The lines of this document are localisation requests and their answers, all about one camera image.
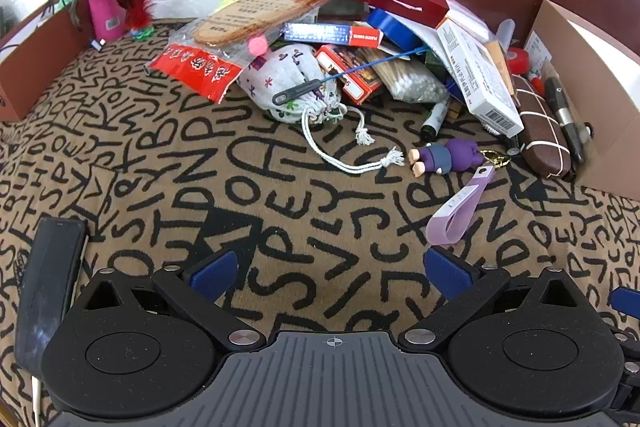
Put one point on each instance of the letter-printed brown blanket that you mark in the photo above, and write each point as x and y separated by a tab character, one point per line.
280	217

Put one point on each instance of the blue and red card box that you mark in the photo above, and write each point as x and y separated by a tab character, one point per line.
325	34

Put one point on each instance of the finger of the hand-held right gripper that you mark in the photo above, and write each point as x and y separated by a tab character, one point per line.
627	302

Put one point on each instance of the long white carton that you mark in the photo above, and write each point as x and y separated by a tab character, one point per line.
470	67

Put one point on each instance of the clear plastic tube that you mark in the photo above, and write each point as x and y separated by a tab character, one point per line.
507	32

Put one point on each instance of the black smartphone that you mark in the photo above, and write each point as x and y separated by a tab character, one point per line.
47	292

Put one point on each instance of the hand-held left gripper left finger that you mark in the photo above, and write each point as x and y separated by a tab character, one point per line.
216	268

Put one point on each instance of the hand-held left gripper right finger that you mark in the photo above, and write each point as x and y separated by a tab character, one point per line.
447	272

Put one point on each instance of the bag of cotton swabs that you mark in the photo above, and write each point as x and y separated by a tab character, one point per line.
410	79

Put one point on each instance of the red playing card box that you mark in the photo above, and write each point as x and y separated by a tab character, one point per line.
350	79

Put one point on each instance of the black marker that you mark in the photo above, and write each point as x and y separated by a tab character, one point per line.
434	117

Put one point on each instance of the white paper box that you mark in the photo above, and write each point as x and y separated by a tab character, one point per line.
472	19

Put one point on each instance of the tan cardboard container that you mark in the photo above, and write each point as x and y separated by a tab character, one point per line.
615	147

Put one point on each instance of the pink round cap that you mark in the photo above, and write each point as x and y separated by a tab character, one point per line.
257	46

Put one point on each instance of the red tape roll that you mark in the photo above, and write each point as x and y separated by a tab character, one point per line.
520	59

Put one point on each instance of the blue tape roll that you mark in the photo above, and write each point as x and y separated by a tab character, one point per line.
392	24

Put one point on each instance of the brown cardboard box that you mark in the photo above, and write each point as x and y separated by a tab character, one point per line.
35	62

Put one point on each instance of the black pen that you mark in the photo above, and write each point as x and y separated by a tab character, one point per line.
562	112

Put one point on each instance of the dark green box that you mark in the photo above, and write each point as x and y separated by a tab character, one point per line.
345	9

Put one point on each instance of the brown pencil case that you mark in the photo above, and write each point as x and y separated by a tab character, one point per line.
542	132

